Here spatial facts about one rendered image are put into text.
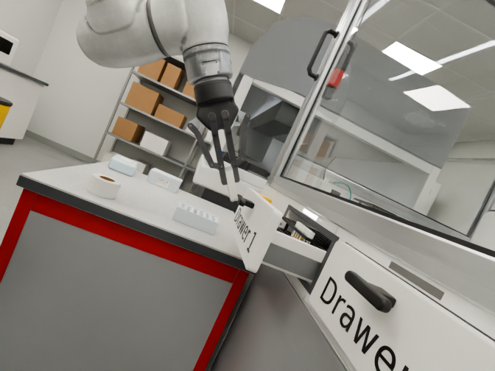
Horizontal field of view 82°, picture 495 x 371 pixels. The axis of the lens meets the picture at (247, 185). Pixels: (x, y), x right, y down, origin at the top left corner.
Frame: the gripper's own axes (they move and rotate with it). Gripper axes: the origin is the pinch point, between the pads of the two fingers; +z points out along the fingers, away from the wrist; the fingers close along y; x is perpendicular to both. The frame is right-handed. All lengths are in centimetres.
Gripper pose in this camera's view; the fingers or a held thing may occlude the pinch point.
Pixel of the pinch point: (230, 183)
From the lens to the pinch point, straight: 59.3
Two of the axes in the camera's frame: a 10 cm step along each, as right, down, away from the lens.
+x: -1.5, -1.3, 9.8
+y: 9.7, -2.0, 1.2
